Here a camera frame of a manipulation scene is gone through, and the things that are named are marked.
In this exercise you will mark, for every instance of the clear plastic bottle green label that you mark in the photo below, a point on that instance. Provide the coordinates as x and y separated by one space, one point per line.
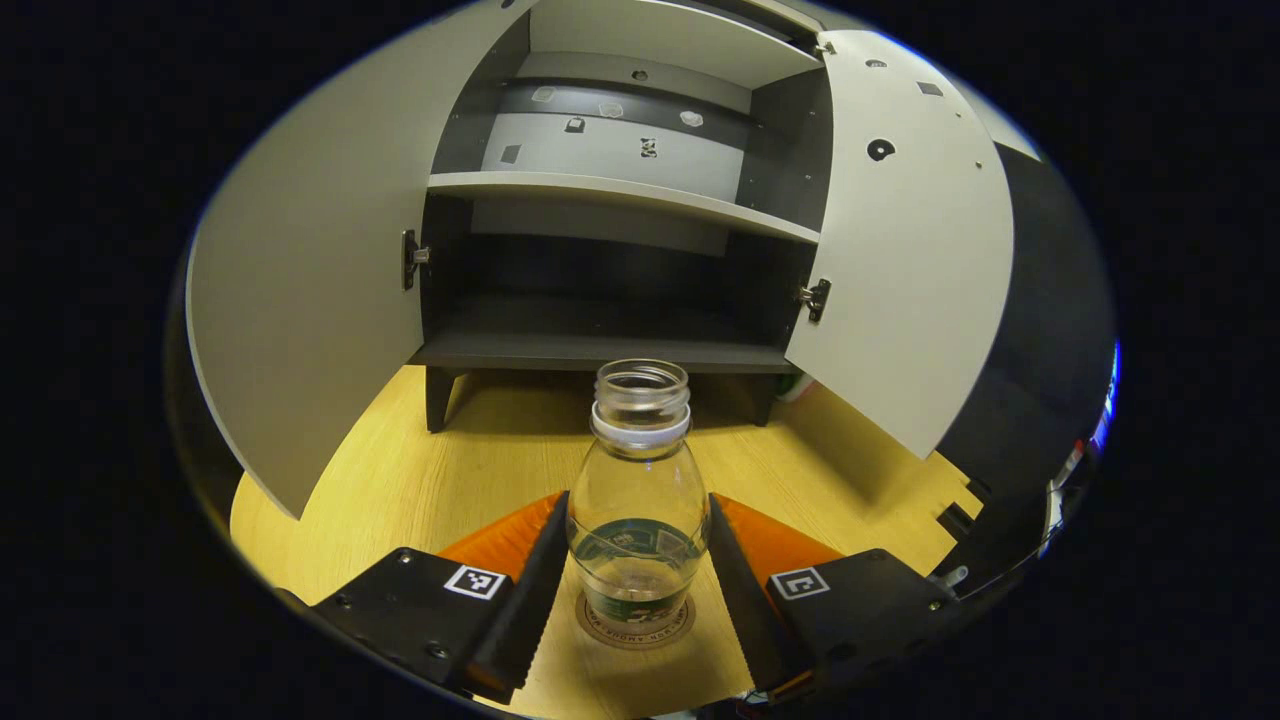
638 490

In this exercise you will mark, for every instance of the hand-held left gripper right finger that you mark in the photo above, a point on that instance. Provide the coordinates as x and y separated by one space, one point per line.
745 600

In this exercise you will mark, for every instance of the dark device with blue light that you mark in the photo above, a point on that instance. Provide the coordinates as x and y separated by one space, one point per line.
1062 490

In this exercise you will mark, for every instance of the white cabinet shelf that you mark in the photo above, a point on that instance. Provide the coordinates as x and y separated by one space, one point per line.
680 35
600 188

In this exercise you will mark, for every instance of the black backdrop cloth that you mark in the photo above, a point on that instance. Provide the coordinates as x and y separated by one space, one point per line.
1040 320

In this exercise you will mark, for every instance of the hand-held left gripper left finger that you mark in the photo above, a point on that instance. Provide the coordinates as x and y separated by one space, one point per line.
525 600

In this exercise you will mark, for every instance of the metal door hinge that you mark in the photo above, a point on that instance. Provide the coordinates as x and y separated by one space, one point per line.
817 298
410 258
824 47

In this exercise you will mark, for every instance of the round brown coaster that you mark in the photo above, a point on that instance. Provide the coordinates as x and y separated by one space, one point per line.
600 628

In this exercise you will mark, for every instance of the grey cabinet door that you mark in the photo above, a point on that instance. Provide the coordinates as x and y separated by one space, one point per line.
905 250
320 270

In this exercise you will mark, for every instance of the grey cabinet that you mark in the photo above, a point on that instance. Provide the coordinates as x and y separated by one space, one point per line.
600 340

